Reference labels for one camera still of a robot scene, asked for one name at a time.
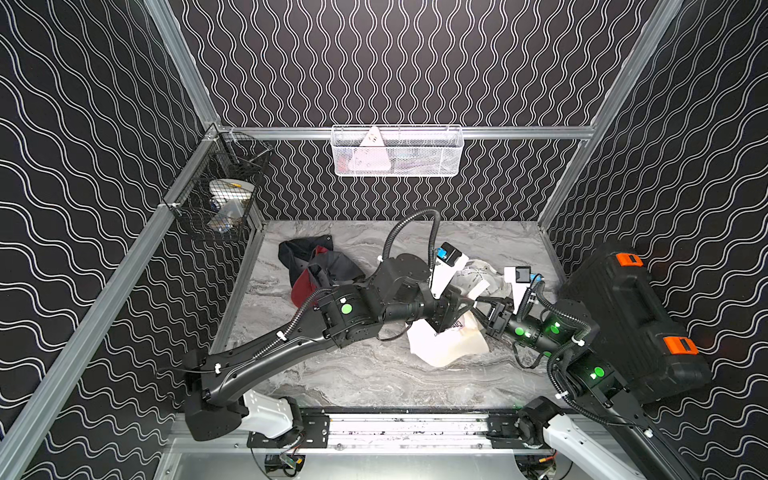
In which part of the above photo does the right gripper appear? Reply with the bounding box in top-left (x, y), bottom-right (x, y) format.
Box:
top-left (467, 293), bottom-right (568, 367)

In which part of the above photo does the cream baseball cap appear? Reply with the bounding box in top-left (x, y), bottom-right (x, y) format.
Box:
top-left (407, 310), bottom-right (490, 368)

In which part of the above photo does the white baseball cap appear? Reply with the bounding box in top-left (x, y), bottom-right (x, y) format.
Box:
top-left (451, 259), bottom-right (512, 300)

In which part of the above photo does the red baseball cap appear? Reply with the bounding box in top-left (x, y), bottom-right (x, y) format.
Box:
top-left (288, 246), bottom-right (330, 307)

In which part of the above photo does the navy baseball cap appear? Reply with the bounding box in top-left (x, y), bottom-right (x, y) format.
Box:
top-left (278, 235), bottom-right (333, 286)

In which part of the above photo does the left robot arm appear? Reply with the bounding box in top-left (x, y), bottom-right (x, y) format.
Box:
top-left (181, 207), bottom-right (448, 447)

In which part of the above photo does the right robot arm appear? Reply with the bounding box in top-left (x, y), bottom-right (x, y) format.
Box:
top-left (475, 283), bottom-right (696, 479)

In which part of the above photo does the black orange tool case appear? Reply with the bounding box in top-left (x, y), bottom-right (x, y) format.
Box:
top-left (558, 242), bottom-right (712, 404)

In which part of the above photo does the pink triangular card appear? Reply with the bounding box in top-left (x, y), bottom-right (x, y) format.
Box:
top-left (347, 126), bottom-right (392, 176)

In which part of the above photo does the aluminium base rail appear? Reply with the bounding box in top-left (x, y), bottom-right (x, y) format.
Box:
top-left (173, 410), bottom-right (607, 455)

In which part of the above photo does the white wire basket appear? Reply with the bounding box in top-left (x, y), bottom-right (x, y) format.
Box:
top-left (330, 124), bottom-right (465, 178)

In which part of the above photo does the black wire basket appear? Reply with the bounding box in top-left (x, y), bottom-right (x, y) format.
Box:
top-left (170, 130), bottom-right (276, 243)

